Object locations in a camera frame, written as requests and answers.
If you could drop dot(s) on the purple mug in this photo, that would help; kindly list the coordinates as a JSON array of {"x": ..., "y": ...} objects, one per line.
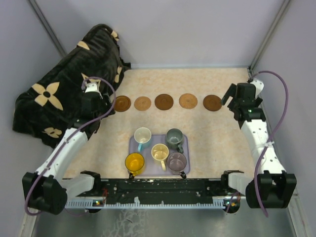
[{"x": 176, "y": 163}]

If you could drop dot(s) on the black floral blanket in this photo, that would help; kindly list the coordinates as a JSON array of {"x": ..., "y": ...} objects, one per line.
[{"x": 46, "y": 109}]

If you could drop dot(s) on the grey aluminium frame rail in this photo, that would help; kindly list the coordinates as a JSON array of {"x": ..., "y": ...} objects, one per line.
[{"x": 269, "y": 35}]

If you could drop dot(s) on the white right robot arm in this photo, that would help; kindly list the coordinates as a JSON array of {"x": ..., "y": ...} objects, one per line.
[{"x": 271, "y": 186}]

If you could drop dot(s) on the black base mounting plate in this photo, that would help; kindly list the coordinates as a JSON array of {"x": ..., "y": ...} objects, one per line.
[{"x": 157, "y": 191}]

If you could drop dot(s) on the yellow mug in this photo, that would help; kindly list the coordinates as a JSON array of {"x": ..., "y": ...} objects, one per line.
[{"x": 135, "y": 164}]

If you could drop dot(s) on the light woven coaster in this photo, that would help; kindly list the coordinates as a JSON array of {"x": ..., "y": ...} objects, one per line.
[{"x": 188, "y": 101}]

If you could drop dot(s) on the grey-green mug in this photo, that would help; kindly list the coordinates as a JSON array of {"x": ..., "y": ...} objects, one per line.
[{"x": 174, "y": 139}]

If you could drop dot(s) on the dark brown wooden coaster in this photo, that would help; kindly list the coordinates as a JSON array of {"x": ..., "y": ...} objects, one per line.
[{"x": 212, "y": 103}]

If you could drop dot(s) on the cream mug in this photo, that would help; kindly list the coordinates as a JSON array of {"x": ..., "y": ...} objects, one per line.
[{"x": 160, "y": 153}]

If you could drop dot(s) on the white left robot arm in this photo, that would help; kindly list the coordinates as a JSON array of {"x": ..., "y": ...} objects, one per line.
[{"x": 45, "y": 190}]

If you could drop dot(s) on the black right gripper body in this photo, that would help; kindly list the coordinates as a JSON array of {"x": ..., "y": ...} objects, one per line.
[{"x": 233, "y": 104}]

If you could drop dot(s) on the light wooden coaster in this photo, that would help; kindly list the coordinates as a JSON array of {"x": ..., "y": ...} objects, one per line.
[{"x": 142, "y": 103}]

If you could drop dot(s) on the white and blue mug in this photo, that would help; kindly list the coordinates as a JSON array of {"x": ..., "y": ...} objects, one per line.
[{"x": 143, "y": 137}]

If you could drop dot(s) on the dark brown round coaster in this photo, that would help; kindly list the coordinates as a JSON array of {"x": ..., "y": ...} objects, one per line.
[{"x": 164, "y": 102}]

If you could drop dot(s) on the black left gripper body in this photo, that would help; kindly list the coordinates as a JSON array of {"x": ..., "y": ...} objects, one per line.
[{"x": 103, "y": 105}]

